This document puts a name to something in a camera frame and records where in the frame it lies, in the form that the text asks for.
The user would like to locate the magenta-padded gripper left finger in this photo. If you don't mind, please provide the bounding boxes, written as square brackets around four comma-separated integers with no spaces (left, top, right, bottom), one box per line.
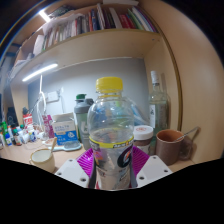
[54,147,98,190]

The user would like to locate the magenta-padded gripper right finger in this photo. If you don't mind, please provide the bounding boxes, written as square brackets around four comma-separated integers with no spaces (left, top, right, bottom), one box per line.
[129,145,174,189]

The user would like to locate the clear drink bottle yellow cap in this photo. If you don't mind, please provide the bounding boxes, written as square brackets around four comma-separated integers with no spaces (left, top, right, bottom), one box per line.
[87,76,135,191]

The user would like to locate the light blue plate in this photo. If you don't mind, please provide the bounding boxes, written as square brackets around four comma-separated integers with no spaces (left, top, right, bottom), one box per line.
[41,141,83,153]

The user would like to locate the brown jar white lid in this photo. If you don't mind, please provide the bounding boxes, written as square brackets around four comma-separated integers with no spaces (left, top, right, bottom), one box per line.
[132,124,154,156]

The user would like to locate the brown mug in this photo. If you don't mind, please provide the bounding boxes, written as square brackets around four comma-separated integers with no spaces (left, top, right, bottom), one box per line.
[155,129,194,167]

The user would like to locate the wooden spoon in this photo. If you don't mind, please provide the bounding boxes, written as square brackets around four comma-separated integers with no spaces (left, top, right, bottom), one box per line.
[49,137,58,154]

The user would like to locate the white blue box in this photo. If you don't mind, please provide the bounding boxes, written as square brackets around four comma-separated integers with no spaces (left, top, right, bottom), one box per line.
[50,112,80,147]

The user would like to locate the cream ceramic mug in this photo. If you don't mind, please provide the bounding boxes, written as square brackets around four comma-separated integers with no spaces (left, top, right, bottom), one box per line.
[28,148,56,174]

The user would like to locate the light blue plastic bag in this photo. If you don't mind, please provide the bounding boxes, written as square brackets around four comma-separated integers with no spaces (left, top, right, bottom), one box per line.
[131,103,150,126]

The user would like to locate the magenta carton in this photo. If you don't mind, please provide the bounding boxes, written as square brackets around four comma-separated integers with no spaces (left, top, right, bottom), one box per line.
[42,114,56,139]

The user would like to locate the clear glass bottle white cap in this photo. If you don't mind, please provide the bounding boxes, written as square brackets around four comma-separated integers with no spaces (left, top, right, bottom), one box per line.
[148,70,170,156]

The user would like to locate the red white can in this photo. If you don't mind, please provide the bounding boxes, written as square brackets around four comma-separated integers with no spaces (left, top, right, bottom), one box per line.
[22,113,34,129]

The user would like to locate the small white bottle blue cap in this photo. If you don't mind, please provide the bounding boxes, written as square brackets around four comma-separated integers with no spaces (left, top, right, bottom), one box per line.
[4,132,13,147]

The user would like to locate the small green bottle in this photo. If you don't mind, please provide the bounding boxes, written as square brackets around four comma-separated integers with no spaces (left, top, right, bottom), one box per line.
[0,121,8,136]

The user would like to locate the white ceiling light tube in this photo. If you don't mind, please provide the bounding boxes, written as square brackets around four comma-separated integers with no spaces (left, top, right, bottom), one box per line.
[38,9,52,24]

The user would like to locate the white charging cable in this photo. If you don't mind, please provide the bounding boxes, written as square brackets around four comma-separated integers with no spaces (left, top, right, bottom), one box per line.
[33,88,66,141]

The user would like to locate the white wall socket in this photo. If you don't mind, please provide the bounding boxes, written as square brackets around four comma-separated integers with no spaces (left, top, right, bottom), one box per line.
[45,91,59,103]

